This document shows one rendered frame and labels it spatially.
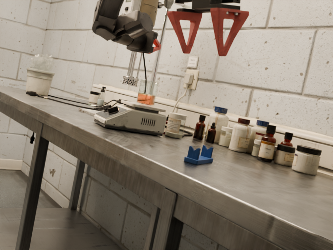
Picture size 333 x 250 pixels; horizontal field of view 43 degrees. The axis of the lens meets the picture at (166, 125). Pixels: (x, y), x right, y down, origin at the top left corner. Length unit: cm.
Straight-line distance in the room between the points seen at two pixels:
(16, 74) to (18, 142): 57
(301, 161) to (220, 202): 54
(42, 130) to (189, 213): 84
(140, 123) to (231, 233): 64
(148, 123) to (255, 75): 50
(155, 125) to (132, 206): 92
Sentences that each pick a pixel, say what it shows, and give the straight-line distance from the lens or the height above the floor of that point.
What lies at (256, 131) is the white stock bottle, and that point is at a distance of 140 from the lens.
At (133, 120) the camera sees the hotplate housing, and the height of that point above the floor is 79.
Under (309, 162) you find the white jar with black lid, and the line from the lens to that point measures 121.
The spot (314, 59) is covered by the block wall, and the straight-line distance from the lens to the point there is 147.
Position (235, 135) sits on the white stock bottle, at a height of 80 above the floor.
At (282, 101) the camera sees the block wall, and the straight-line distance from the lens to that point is 151.
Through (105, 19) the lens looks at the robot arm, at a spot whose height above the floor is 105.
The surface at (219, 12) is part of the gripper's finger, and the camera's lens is 67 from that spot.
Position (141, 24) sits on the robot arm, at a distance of 119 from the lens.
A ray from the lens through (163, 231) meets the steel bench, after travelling 87.
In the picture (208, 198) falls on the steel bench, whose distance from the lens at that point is 73.
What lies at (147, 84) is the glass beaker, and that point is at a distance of 134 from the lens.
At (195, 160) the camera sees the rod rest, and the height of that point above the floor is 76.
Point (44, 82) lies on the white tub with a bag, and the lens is 221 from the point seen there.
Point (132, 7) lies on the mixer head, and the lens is 168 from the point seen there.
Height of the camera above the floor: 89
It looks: 4 degrees down
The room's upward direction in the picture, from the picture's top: 12 degrees clockwise
